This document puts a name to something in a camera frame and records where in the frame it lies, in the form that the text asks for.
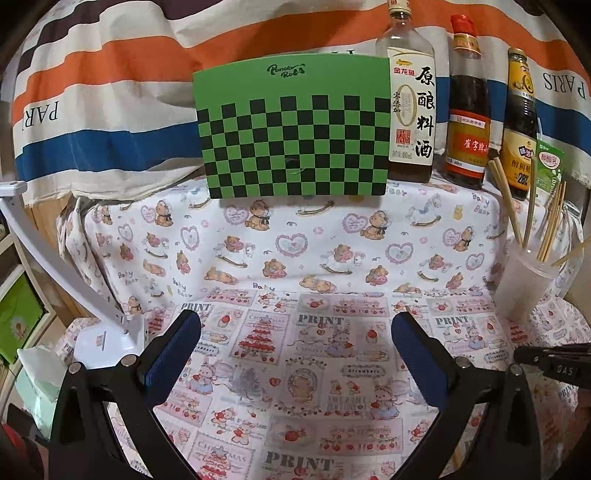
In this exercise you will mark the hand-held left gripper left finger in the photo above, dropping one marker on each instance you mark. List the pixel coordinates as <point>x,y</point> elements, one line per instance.
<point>171,355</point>

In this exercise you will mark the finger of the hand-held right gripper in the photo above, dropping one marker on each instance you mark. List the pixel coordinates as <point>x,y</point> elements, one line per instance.
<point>563,364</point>

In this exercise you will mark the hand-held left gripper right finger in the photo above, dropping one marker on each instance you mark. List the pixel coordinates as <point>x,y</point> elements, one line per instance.
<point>415,360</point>

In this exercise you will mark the translucent plastic cup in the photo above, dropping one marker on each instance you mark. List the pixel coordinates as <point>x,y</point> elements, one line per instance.
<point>521,286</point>

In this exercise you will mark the bunch of wooden chopsticks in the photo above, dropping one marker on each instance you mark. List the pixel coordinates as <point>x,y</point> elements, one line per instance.
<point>509,203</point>

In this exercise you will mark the white desk lamp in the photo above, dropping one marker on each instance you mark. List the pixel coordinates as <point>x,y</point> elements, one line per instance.
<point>106,341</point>

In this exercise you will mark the strawberry print cloth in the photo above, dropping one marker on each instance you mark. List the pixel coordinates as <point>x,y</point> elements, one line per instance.
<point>300,369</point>

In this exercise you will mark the pale green tissue pack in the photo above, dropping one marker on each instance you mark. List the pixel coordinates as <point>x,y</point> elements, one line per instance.
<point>41,383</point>

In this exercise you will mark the green storage box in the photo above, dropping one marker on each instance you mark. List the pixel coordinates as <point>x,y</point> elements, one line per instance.
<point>18,314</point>

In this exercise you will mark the bear print cloth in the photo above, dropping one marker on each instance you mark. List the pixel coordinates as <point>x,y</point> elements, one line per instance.
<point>300,230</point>

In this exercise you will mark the green drink carton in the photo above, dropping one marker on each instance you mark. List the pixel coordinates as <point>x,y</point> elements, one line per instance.
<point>551,161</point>

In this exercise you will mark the dark sauce bottle yellow label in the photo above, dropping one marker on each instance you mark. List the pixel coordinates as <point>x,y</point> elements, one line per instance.
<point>519,152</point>

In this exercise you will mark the dark sauce bottle red label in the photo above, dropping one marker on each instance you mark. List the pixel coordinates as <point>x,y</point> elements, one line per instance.
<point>468,134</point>

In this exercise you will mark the clear bottle with white label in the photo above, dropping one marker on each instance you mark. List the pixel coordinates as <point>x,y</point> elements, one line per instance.
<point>406,115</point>

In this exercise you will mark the green checkered board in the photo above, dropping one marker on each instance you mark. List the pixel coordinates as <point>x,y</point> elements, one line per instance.
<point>286,138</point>

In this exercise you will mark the orange blue striped cloth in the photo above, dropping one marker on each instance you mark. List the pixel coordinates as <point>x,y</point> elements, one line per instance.
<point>115,92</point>

